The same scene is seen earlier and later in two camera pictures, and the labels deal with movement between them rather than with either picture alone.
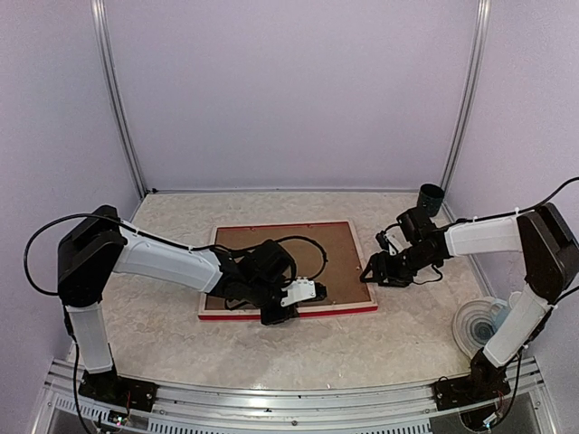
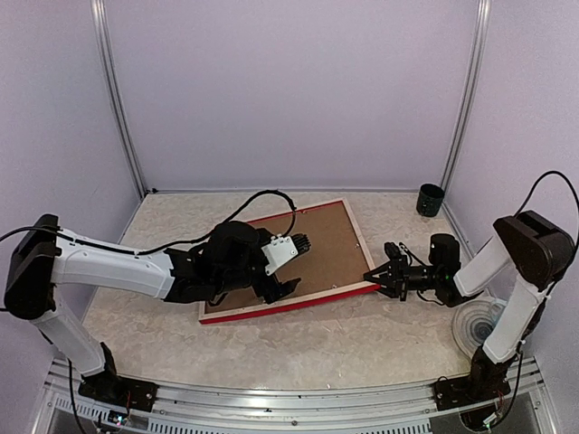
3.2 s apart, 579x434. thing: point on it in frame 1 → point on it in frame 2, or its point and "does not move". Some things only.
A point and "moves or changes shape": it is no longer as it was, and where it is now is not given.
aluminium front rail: (405, 409) does not move
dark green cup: (430, 199) does not move
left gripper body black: (269, 317) → (235, 280)
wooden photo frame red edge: (327, 252) moves or changes shape
